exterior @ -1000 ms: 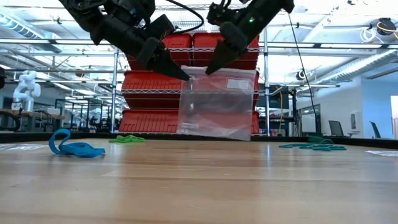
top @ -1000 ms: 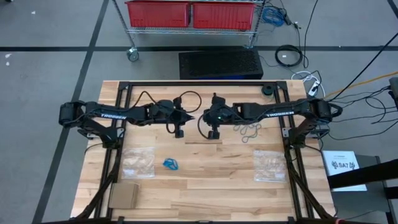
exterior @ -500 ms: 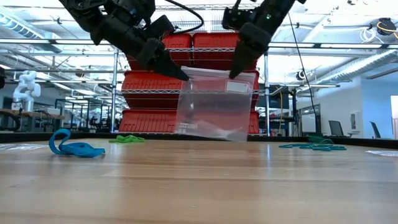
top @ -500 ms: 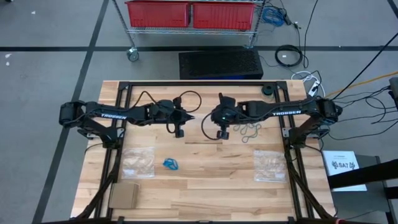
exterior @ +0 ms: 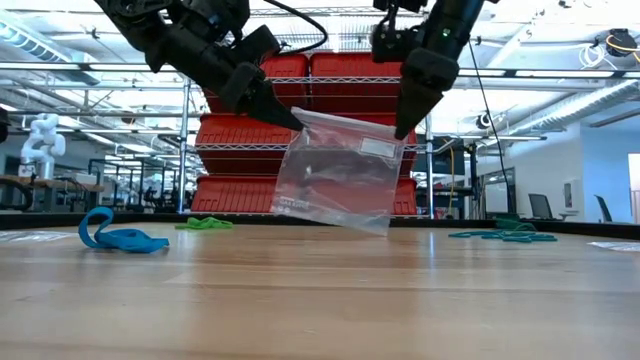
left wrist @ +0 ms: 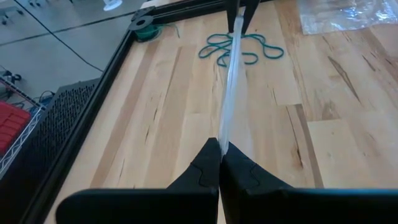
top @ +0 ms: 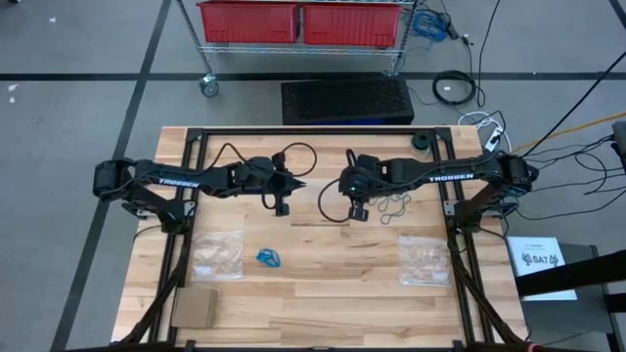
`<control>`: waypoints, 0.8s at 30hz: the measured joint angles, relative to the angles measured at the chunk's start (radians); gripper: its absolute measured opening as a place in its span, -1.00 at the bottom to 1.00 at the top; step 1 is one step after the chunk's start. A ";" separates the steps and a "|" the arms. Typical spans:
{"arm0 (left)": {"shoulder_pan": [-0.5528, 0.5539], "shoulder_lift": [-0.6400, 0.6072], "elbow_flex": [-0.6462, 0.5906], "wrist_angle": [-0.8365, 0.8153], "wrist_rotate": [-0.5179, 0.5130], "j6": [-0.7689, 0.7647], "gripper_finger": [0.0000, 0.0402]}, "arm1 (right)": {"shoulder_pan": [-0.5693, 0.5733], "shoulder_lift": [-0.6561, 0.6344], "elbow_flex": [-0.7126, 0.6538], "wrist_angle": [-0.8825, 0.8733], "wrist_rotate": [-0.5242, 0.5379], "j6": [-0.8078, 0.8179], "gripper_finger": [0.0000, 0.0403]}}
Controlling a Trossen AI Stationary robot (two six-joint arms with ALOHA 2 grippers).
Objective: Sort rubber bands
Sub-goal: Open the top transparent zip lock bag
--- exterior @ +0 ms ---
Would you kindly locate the wooden workbench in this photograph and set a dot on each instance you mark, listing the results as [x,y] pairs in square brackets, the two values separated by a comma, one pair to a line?
[50,186]

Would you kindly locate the dark office chair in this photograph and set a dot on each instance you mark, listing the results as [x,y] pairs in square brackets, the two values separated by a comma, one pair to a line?
[602,207]
[542,206]

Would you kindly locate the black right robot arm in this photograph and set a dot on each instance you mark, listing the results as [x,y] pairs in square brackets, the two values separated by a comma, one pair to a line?
[455,25]

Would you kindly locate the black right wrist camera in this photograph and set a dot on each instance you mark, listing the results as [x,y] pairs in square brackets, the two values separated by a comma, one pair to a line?
[395,45]

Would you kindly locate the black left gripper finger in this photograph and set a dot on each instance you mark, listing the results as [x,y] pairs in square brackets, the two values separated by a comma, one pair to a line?
[280,97]
[267,107]

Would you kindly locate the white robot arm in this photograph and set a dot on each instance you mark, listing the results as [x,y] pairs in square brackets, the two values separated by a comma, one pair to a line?
[42,145]

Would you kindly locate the red plastic bin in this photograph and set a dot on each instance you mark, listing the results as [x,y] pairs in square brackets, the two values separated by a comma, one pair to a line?
[230,195]
[350,70]
[235,135]
[411,155]
[406,197]
[295,95]

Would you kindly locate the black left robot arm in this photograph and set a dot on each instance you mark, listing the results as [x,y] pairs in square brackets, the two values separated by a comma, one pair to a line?
[165,30]

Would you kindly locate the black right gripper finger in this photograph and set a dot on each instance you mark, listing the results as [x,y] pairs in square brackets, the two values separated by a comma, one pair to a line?
[415,107]

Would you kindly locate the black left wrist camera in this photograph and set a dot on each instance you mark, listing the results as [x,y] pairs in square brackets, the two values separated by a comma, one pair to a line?
[260,45]

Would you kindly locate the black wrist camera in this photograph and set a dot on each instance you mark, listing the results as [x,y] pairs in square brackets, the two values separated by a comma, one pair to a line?
[395,45]
[260,45]

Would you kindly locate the white wall dispenser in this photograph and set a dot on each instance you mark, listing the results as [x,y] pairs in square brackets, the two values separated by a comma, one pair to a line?
[568,195]

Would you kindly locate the clear plastic zip bag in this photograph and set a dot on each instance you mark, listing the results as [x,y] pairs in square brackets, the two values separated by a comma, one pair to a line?
[617,246]
[340,175]
[30,236]

